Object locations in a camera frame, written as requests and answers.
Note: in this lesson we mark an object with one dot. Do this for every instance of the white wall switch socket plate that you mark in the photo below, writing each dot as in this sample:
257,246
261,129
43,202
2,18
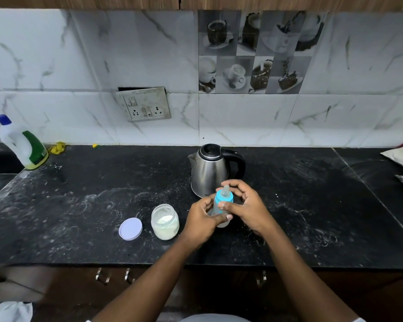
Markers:
144,104

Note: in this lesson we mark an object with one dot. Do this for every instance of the person's left hand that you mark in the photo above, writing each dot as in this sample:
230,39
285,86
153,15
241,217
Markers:
196,224

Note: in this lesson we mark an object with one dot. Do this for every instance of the white patterned cloth bag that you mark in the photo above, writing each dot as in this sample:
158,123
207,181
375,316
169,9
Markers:
401,156

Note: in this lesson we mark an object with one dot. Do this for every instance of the yellow crumpled scrap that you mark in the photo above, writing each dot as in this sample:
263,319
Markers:
57,148

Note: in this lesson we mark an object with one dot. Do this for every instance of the white round jar lid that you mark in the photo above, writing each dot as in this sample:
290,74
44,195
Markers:
130,229

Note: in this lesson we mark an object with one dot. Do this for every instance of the baby bottle with blue collar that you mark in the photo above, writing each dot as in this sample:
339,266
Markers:
223,197

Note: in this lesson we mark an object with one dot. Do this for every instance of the person's grey shirt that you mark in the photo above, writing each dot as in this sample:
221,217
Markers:
215,318

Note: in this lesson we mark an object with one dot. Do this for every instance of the glass jar of white powder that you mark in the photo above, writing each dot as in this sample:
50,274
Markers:
165,224

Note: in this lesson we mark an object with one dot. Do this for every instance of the steel electric kettle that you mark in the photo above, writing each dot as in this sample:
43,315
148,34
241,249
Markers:
208,170

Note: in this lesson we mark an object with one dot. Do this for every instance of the white cleaner bottle blue cap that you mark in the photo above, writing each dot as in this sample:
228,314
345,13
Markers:
20,142

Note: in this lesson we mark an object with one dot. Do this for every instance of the person's left forearm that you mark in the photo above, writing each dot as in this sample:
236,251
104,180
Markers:
154,281

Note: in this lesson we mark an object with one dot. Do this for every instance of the person's right hand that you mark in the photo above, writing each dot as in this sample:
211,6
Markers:
252,211

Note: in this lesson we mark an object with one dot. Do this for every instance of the white cloth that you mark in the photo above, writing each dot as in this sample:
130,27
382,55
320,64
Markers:
8,312

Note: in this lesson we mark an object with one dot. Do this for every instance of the dark wooden base cabinet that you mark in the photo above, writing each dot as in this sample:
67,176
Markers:
63,291

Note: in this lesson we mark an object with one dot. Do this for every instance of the person's right forearm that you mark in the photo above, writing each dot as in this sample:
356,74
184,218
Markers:
305,281

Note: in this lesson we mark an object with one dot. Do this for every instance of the person's right thumb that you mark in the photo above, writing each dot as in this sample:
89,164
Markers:
226,206

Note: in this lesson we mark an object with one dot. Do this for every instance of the person's left thumb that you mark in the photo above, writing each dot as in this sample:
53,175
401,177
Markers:
223,218

